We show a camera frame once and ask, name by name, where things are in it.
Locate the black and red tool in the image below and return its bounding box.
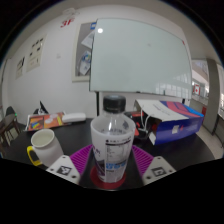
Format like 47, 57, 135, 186
124, 111, 149, 138

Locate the grey notice board with papers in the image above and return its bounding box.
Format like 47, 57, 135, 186
71, 21, 98, 83

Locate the round wooden side table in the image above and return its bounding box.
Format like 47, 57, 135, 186
0, 113, 21, 148

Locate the red floor number sign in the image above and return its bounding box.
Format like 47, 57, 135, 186
60, 19, 75, 29

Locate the large white wall poster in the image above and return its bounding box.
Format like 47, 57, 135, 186
25, 34, 48, 73

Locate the small white wall poster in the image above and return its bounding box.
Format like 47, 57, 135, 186
14, 56, 26, 80

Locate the clear black-capped drink bottle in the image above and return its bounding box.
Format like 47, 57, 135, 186
90, 94, 137, 184

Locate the colourful printed book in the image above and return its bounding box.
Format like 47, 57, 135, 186
25, 112, 66, 132

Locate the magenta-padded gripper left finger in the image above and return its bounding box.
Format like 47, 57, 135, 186
45, 143, 94, 185

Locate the white oblong case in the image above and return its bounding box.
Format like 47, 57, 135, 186
61, 112, 87, 124

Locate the white mug with yellow handle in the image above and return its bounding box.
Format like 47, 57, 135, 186
26, 128, 65, 168

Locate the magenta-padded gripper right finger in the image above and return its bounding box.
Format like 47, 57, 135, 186
131, 144, 177, 186

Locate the large whiteboard on stand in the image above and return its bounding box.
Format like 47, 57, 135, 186
88, 18, 193, 118

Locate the flat round red coaster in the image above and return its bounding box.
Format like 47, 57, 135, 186
89, 166, 128, 190

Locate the dark chair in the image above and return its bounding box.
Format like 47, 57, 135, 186
4, 105, 16, 118

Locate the blue and white cardboard box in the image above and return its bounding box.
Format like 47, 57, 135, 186
134, 98, 205, 146

